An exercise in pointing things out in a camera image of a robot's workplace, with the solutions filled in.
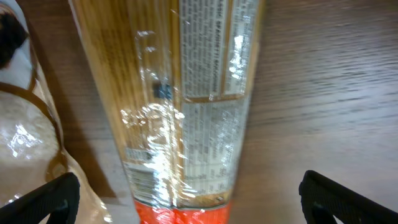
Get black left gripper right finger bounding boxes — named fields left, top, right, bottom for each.
left=298, top=170, right=397, bottom=224

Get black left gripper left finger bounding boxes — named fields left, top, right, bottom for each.
left=1, top=172, right=80, bottom=224

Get brown white snack bag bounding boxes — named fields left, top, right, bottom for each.
left=1, top=0, right=113, bottom=224

